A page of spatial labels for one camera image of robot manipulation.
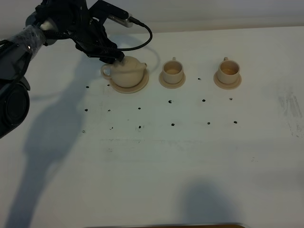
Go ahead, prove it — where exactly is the beige teapot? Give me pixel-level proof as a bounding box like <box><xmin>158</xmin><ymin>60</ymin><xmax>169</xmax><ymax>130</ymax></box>
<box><xmin>101</xmin><ymin>56</ymin><xmax>147</xmax><ymax>88</ymax></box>

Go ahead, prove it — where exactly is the beige saucer near teapot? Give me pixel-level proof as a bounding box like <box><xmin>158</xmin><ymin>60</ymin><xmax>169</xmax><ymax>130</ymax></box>
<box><xmin>159</xmin><ymin>71</ymin><xmax>186</xmax><ymax>89</ymax></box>

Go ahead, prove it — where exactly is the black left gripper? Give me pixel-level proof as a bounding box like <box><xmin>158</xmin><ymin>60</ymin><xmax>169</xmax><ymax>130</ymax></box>
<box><xmin>68</xmin><ymin>4</ymin><xmax>124</xmax><ymax>63</ymax></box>

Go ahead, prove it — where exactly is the beige teacup near teapot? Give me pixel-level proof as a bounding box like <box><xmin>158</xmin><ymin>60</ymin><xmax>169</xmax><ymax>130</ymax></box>
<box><xmin>162</xmin><ymin>57</ymin><xmax>183</xmax><ymax>84</ymax></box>

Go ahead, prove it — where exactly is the beige saucer far right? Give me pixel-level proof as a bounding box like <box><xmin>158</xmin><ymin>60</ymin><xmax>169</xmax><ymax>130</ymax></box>
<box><xmin>213</xmin><ymin>72</ymin><xmax>242</xmax><ymax>90</ymax></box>

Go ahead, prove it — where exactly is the beige teacup far right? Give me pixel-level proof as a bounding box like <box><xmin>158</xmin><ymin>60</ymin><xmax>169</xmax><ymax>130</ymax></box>
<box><xmin>217</xmin><ymin>57</ymin><xmax>240</xmax><ymax>85</ymax></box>

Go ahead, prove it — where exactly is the black braided camera cable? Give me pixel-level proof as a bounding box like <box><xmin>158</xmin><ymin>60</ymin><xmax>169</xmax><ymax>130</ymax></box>
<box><xmin>104</xmin><ymin>18</ymin><xmax>153</xmax><ymax>52</ymax></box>

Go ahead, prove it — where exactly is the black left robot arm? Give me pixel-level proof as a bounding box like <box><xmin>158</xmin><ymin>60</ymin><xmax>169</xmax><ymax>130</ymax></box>
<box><xmin>0</xmin><ymin>0</ymin><xmax>133</xmax><ymax>136</ymax></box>

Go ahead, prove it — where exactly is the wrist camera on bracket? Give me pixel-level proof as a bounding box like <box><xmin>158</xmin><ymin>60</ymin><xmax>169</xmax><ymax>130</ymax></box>
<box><xmin>89</xmin><ymin>0</ymin><xmax>133</xmax><ymax>28</ymax></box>

